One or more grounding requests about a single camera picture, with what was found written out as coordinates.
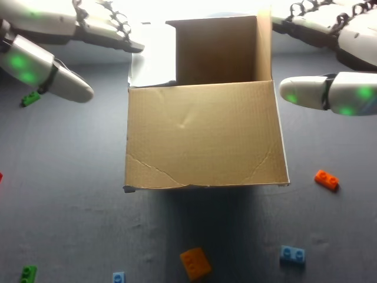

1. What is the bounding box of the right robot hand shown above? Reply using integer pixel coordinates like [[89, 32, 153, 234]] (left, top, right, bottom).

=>
[[270, 0, 377, 117]]

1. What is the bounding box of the small orange toy brick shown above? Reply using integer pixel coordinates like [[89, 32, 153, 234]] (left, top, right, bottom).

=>
[[313, 169, 340, 191]]

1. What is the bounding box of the green toy brick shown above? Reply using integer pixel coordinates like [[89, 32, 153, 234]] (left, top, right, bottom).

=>
[[19, 91, 41, 107], [19, 264, 38, 283]]

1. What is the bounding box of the cardboard box with flaps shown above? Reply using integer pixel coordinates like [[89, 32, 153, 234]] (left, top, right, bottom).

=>
[[123, 7, 292, 194]]

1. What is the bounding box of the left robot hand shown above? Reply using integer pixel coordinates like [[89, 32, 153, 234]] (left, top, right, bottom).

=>
[[0, 0, 145, 104]]

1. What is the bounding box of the large orange toy brick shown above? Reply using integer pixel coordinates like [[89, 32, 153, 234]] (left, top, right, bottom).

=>
[[179, 246, 213, 281]]

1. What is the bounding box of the grey table cloth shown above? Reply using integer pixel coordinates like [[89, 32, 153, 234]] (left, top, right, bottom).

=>
[[0, 44, 377, 283]]

